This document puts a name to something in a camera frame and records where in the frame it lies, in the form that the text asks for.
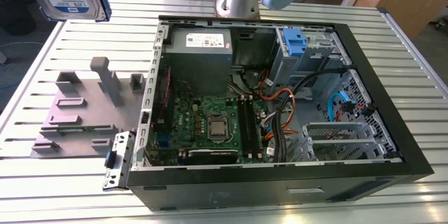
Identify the CPU socket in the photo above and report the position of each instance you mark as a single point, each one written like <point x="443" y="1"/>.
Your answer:
<point x="207" y="129"/>

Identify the black RAM slot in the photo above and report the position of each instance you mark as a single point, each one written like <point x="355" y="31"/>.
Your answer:
<point x="246" y="127"/>
<point x="255" y="127"/>

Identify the grey power supply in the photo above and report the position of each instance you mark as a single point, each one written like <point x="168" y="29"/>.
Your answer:
<point x="196" y="72"/>

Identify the black graphics card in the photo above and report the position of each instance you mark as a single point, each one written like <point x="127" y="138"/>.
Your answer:
<point x="210" y="155"/>

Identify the green motherboard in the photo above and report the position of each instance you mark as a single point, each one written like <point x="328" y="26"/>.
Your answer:
<point x="188" y="129"/>

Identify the black chair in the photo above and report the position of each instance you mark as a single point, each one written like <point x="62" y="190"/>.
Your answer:
<point x="18" y="19"/>

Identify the silver CPU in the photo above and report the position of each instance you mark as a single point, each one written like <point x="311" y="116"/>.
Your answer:
<point x="218" y="127"/>

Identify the grey parts rack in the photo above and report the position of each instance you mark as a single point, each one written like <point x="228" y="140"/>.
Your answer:
<point x="91" y="113"/>

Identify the black PC case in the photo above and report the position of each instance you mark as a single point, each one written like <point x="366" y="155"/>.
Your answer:
<point x="244" y="190"/>

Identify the metal expansion slot bracket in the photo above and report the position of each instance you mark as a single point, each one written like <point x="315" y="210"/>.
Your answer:
<point x="123" y="140"/>

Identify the metal optical drive cage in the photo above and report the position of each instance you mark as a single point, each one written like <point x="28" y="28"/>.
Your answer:
<point x="298" y="66"/>

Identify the metal disk bay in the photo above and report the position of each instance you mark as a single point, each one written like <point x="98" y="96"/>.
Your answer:
<point x="336" y="141"/>

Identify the blue plastic drive latch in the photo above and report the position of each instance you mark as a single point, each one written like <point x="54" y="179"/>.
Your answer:
<point x="295" y="41"/>

